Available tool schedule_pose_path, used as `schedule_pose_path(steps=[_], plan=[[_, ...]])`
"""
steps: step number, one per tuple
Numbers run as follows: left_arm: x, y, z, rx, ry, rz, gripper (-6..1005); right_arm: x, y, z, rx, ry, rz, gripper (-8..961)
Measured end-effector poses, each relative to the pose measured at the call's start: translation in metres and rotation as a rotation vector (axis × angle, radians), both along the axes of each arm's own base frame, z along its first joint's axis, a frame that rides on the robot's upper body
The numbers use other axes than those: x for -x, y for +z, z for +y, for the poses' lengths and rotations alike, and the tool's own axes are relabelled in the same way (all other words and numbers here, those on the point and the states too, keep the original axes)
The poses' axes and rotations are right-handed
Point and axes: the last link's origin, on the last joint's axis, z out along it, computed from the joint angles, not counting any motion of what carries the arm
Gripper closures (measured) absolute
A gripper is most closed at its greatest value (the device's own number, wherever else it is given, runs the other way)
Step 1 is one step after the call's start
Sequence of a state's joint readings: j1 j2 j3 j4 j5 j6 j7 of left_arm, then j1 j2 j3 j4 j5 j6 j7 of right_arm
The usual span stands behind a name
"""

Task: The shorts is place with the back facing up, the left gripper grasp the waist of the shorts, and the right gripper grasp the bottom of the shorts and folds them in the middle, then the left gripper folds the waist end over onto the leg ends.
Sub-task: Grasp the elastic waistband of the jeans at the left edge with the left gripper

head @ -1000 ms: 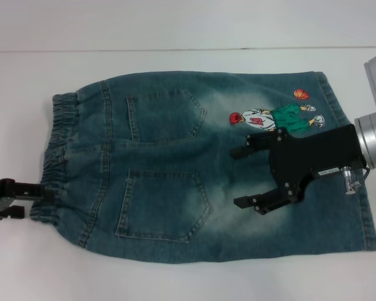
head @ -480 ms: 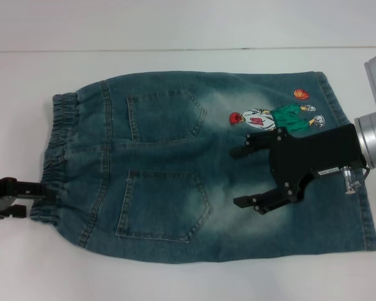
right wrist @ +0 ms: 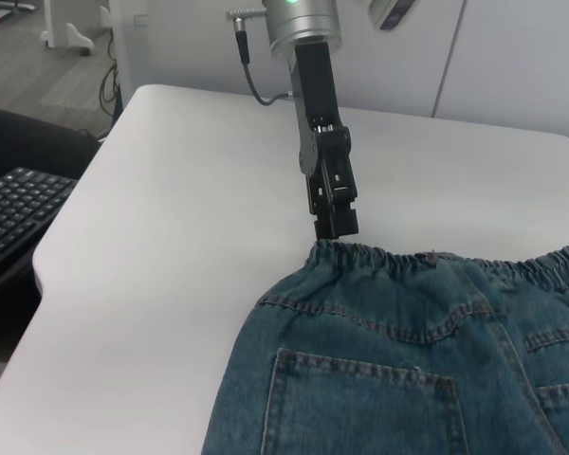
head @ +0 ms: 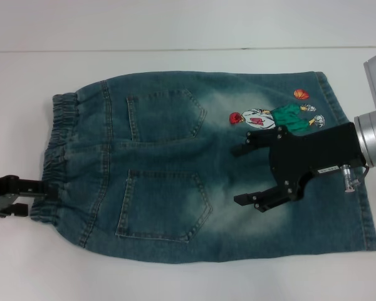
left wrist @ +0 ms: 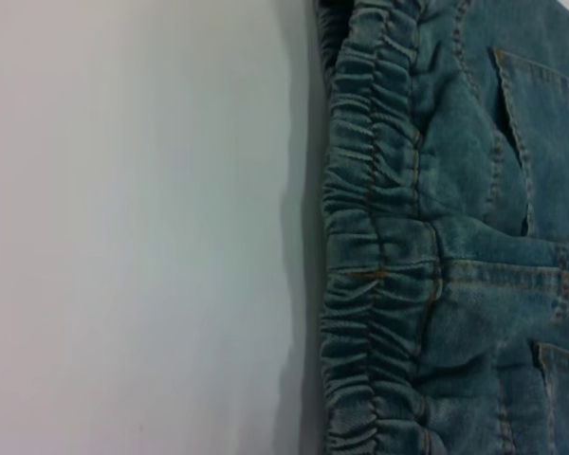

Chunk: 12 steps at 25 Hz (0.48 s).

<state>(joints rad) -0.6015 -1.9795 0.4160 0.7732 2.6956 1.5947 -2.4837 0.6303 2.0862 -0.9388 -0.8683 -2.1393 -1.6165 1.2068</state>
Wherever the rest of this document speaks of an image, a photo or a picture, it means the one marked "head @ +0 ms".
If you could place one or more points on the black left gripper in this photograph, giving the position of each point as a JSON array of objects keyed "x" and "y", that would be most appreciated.
[{"x": 0, "y": 194}]

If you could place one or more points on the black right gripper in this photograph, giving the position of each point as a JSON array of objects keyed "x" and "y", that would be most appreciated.
[{"x": 316, "y": 150}]

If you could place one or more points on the blue denim shorts with embroidery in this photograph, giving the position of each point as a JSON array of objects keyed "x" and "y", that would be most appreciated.
[{"x": 163, "y": 150}]

